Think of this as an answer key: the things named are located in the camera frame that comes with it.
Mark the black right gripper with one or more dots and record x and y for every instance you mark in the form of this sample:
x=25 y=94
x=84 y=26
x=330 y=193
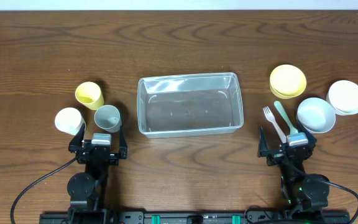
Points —
x=289 y=154

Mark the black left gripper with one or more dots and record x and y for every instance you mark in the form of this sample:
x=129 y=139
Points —
x=97 y=154

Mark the mint green plastic spoon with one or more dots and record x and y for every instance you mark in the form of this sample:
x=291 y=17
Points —
x=284 y=115

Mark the white plastic fork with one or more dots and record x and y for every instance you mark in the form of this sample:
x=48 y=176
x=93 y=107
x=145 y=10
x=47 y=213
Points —
x=270 y=117

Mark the grey plastic cup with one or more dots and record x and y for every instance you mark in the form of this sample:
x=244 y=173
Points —
x=108 y=118

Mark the light blue plastic bowl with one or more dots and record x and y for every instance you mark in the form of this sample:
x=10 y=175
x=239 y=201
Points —
x=316 y=115

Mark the white plastic cup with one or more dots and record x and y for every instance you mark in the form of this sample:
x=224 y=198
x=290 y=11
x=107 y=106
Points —
x=69 y=120

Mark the yellow plastic cup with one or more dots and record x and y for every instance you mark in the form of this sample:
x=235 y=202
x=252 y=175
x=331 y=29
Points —
x=90 y=95

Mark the yellow plastic bowl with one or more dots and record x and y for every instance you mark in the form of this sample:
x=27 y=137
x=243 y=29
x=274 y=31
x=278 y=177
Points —
x=287 y=81

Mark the white plastic bowl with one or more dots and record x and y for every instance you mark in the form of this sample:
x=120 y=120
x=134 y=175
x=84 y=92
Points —
x=343 y=97

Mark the clear plastic container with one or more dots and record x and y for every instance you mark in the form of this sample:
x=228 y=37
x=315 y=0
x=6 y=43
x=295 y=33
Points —
x=189 y=105

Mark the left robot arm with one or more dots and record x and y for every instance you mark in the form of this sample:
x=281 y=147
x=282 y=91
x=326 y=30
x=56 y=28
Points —
x=87 y=189

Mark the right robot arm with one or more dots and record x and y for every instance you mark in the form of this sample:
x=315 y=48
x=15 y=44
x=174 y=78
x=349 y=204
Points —
x=306 y=193

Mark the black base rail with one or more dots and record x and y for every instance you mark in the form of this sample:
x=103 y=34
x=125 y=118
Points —
x=249 y=216

